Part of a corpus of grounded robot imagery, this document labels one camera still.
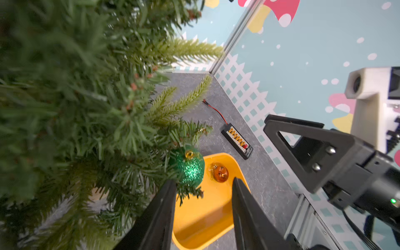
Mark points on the small green christmas tree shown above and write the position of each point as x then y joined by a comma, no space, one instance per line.
90,129

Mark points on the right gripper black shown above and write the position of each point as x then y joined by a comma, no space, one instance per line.
350,171

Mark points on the green glitter ball ornament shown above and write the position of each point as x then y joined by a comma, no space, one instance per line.
189,165

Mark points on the yellow plastic tray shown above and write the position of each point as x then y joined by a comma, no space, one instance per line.
199,222

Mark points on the orange shiny ball ornament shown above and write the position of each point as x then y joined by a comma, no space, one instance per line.
220,173

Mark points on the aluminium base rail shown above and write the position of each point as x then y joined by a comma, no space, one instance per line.
307,231

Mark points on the black charging board with wire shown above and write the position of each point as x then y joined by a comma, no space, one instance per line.
239,143

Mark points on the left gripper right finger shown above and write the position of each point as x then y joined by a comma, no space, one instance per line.
253,230

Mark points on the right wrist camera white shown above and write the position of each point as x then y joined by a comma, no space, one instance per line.
377,112

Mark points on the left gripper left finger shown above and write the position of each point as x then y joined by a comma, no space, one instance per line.
153,229

